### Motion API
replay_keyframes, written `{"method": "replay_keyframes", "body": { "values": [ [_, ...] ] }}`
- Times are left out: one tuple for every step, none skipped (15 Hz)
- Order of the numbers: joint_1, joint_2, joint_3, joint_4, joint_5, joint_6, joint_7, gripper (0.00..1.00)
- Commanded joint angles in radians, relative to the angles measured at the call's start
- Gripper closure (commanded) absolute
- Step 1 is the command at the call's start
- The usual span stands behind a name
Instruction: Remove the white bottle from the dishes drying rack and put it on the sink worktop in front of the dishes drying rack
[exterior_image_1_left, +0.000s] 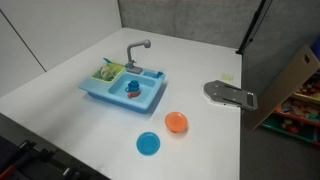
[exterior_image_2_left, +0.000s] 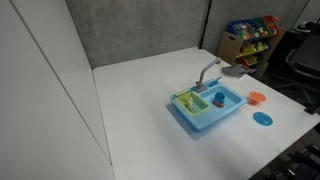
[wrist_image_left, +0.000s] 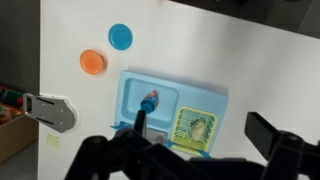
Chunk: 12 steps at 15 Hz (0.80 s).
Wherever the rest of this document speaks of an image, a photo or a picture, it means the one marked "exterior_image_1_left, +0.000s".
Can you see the green dish drying rack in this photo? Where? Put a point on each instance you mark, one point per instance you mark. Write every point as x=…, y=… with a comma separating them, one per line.
x=117, y=70

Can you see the blue toy sink unit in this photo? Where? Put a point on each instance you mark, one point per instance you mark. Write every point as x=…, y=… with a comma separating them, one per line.
x=98, y=89

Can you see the blue toy cup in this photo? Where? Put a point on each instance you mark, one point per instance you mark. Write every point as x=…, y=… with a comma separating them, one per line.
x=133, y=85

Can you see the small orange toy dish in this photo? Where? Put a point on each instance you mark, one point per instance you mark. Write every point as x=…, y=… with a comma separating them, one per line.
x=133, y=95

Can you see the orange toy bowl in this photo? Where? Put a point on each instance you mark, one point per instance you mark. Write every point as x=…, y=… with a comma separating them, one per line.
x=176, y=121

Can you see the grey toy faucet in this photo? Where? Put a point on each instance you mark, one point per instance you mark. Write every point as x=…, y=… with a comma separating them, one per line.
x=129, y=53

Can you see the blue toy plate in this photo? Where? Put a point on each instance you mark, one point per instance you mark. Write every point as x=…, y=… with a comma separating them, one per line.
x=148, y=143

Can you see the grey metal mounting plate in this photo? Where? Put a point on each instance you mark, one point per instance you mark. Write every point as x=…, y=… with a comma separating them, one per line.
x=220, y=91

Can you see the small blue toy utensil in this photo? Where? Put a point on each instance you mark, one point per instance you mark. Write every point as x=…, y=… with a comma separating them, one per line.
x=107, y=60

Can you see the pale yellow sticky note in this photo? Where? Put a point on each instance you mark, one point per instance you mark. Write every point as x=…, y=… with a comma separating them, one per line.
x=227, y=77

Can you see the black stand pole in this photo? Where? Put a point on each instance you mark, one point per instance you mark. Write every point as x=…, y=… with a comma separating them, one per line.
x=252, y=25

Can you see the brown cardboard box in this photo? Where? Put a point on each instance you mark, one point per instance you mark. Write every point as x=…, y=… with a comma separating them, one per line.
x=286, y=83

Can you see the toy shelf with bins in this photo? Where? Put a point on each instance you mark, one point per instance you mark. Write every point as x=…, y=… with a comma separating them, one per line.
x=300, y=115

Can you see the blue container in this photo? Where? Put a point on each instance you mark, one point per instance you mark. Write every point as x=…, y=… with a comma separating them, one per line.
x=316, y=46

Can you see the black camera stand equipment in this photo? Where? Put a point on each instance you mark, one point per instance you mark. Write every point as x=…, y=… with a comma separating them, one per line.
x=30, y=160

